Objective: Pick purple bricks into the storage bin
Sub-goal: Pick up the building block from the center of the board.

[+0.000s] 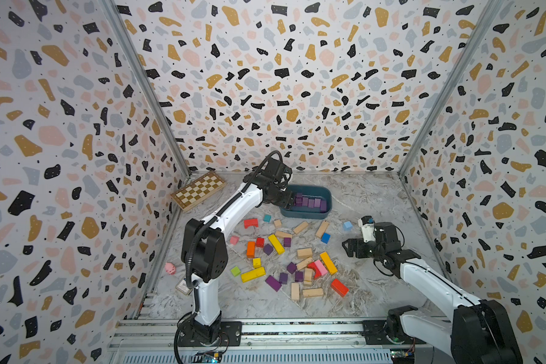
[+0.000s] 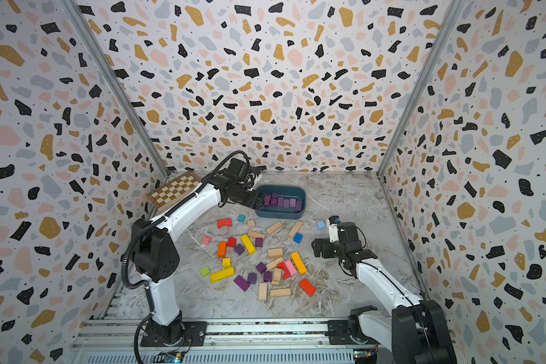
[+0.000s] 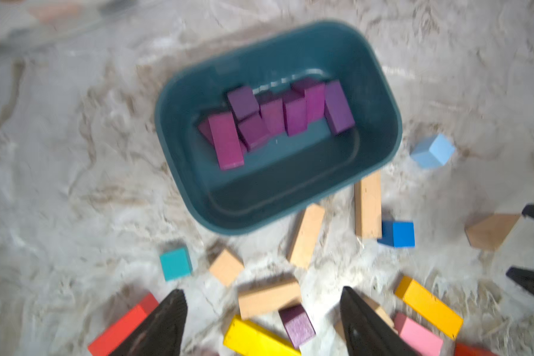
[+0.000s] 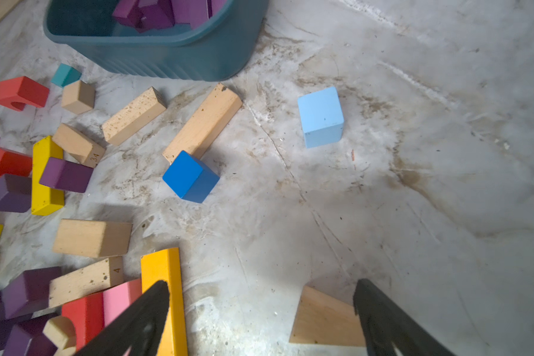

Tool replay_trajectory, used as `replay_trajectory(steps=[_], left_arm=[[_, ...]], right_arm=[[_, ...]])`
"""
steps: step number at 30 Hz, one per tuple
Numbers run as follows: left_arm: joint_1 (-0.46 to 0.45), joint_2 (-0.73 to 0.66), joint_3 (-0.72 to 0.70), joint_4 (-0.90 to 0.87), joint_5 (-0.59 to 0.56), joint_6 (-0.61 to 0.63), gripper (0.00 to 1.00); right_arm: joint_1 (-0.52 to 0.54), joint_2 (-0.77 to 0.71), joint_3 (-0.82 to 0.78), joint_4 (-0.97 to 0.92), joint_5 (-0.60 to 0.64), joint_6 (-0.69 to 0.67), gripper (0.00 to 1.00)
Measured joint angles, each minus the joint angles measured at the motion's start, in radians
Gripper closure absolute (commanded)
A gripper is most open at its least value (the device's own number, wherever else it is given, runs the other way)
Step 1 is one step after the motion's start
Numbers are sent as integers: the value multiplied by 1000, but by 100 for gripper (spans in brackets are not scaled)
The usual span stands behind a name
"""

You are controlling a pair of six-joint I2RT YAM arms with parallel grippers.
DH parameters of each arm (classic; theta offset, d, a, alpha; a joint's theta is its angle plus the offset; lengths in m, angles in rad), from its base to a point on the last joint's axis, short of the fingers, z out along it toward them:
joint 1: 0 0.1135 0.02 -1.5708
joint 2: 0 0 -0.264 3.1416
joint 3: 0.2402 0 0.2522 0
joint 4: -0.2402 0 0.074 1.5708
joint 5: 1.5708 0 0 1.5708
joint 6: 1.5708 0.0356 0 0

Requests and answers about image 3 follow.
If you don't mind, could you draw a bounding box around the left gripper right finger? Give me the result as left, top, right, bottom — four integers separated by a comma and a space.
340, 286, 418, 356

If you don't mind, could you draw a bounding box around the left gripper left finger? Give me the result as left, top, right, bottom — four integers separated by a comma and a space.
110, 289, 188, 356

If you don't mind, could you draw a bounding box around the purple long block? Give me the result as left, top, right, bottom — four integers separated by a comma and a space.
324, 80, 355, 135
208, 112, 245, 171

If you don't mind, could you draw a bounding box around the purple cube block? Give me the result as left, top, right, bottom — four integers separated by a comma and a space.
237, 114, 271, 151

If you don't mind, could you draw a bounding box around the purple small cube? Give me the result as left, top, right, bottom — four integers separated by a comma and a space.
227, 86, 260, 122

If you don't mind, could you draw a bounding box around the purple wedge block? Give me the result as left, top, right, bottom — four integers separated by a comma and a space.
258, 91, 285, 136

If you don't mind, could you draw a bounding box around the purple rectangular block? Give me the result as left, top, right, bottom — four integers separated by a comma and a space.
291, 77, 326, 124

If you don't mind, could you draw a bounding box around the teal plastic storage bin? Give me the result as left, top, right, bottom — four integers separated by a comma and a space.
154, 21, 403, 235

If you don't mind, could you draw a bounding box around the natural wood wedge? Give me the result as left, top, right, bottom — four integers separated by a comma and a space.
465, 214, 521, 252

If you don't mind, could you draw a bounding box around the red arch block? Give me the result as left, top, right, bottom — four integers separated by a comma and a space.
88, 293, 159, 356

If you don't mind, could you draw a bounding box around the pink long block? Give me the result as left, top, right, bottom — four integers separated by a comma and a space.
394, 312, 444, 356

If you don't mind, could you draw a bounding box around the amber yellow long block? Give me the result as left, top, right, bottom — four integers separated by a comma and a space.
395, 276, 464, 341

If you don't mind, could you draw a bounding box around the purple small block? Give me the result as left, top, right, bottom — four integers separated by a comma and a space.
279, 304, 316, 349

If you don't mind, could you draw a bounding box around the teal small cube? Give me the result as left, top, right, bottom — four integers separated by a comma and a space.
160, 246, 193, 281

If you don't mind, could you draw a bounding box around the natural wood cube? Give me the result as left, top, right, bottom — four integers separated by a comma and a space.
209, 249, 245, 287

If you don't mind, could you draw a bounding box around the red rectangular block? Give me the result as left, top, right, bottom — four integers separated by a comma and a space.
453, 343, 497, 356

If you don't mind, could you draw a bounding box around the natural wood short bar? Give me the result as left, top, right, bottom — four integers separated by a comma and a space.
238, 278, 302, 320

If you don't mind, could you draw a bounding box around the blue cube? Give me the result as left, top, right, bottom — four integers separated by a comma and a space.
378, 220, 415, 249

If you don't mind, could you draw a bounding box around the light blue block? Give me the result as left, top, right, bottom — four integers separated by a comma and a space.
410, 134, 455, 169

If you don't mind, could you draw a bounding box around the natural wood long block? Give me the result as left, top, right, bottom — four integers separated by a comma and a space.
355, 171, 382, 239

